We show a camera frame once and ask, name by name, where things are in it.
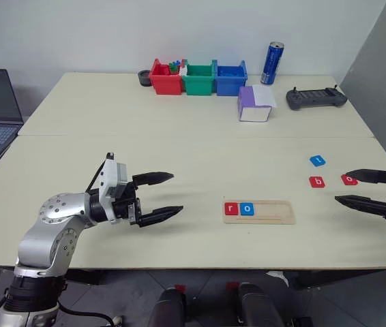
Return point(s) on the black round holder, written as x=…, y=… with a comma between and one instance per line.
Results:
x=144, y=78

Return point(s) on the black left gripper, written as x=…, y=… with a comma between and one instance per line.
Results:
x=125, y=206

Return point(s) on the red letter b block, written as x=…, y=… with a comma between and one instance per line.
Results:
x=317, y=182

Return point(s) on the blue letter o block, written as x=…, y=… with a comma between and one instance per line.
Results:
x=247, y=209

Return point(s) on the blue plastic bin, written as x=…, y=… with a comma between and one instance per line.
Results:
x=228, y=85

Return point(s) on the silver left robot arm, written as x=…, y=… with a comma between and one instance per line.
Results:
x=43, y=238

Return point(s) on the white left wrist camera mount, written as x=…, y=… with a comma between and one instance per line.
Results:
x=109, y=177

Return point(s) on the white toy brick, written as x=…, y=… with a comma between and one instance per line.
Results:
x=182, y=71

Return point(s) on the green toy brick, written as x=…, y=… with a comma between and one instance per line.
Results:
x=173, y=67

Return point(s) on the blue drink can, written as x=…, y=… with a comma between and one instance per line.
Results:
x=271, y=64

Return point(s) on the green plastic bin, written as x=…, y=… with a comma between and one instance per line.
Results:
x=198, y=85

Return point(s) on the white crumpled object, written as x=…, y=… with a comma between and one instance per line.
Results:
x=278, y=277

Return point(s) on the red letter o block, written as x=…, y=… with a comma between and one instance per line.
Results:
x=349, y=182

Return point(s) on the grey handheld controller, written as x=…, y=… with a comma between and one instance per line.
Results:
x=315, y=97

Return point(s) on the red letter r block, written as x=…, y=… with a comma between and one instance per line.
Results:
x=231, y=209

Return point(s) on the blue letter t block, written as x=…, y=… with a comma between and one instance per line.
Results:
x=318, y=160

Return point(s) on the purple and white box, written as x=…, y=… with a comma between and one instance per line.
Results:
x=245, y=98

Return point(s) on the dark rounded shape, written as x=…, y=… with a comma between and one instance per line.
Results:
x=257, y=306
x=167, y=310

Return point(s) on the wooden letter tray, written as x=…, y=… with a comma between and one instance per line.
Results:
x=275, y=213

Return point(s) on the red plastic bin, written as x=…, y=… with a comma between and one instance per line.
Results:
x=165, y=85

